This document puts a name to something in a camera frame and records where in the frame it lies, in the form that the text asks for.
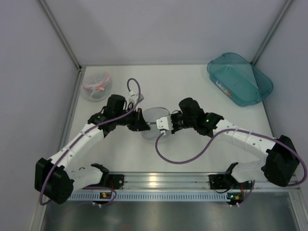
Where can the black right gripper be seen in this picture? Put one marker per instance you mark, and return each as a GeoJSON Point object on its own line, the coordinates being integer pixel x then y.
{"type": "Point", "coordinates": [173, 122]}

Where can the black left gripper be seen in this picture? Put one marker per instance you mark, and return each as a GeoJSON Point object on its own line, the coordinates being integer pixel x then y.
{"type": "Point", "coordinates": [138, 119]}

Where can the blue-trimmed white mesh laundry bag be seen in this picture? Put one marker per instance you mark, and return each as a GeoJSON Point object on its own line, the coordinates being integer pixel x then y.
{"type": "Point", "coordinates": [150, 116]}

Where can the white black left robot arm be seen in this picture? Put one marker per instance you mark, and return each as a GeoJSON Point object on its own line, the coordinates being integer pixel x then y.
{"type": "Point", "coordinates": [97, 128]}

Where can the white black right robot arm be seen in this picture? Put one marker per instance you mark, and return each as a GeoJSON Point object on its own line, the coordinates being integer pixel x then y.
{"type": "Point", "coordinates": [276, 159]}

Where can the teal plastic tray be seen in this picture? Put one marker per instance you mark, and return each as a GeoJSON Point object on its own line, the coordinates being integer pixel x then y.
{"type": "Point", "coordinates": [239, 80]}

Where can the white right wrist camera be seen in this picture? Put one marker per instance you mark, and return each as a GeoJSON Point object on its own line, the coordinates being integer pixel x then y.
{"type": "Point", "coordinates": [164, 124]}

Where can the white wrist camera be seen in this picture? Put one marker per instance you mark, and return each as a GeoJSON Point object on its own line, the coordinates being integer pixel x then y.
{"type": "Point", "coordinates": [164, 124]}
{"type": "Point", "coordinates": [135, 98]}

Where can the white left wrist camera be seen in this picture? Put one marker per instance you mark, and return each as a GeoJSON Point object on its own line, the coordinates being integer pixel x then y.
{"type": "Point", "coordinates": [135, 98]}

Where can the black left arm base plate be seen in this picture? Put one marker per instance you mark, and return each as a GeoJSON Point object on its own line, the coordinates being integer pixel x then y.
{"type": "Point", "coordinates": [113, 181]}

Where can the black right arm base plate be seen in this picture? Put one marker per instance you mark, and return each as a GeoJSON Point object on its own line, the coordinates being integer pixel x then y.
{"type": "Point", "coordinates": [227, 182]}

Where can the white slotted cable duct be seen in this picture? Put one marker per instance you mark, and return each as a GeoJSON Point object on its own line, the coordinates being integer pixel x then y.
{"type": "Point", "coordinates": [155, 196]}

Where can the aluminium front rail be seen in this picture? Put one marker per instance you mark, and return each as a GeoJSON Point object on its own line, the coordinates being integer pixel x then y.
{"type": "Point", "coordinates": [132, 180]}

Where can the left aluminium corner post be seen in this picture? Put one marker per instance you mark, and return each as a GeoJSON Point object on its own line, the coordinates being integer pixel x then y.
{"type": "Point", "coordinates": [59, 33]}

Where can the aluminium corner post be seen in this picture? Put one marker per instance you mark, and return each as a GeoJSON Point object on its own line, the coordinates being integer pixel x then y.
{"type": "Point", "coordinates": [59, 33]}
{"type": "Point", "coordinates": [287, 4]}

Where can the right aluminium corner post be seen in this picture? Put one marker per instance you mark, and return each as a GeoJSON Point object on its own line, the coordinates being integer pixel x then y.
{"type": "Point", "coordinates": [287, 4]}

